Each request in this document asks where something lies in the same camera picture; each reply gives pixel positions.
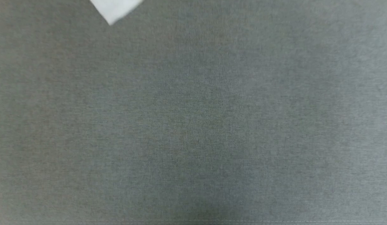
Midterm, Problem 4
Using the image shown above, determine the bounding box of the blue white red-striped garment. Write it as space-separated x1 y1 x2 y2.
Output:
89 0 144 26

